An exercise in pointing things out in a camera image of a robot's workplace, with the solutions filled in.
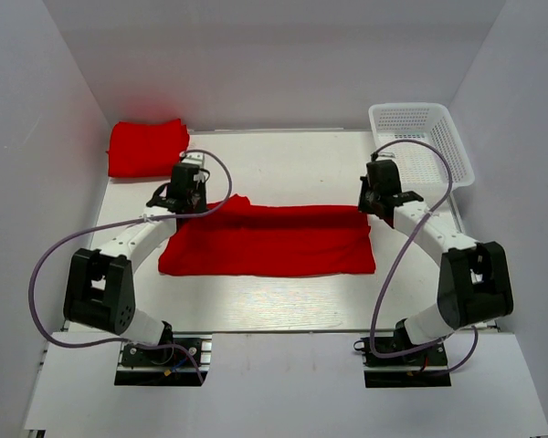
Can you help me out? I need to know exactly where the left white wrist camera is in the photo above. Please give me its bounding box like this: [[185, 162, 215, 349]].
[[180, 151, 206, 169]]

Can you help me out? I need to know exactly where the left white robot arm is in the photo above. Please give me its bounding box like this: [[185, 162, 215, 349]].
[[63, 153, 208, 364]]

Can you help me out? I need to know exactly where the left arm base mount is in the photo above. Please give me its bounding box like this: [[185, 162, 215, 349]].
[[114, 334, 212, 387]]

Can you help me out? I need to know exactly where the folded red t-shirt stack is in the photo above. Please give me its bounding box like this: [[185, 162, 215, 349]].
[[108, 119, 190, 179]]

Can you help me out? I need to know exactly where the white plastic basket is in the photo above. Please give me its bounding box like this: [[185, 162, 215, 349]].
[[368, 102, 475, 199]]

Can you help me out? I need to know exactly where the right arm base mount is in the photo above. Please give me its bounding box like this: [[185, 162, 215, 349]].
[[353, 337, 451, 389]]

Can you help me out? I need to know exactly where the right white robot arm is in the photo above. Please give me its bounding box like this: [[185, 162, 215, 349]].
[[359, 160, 514, 364]]

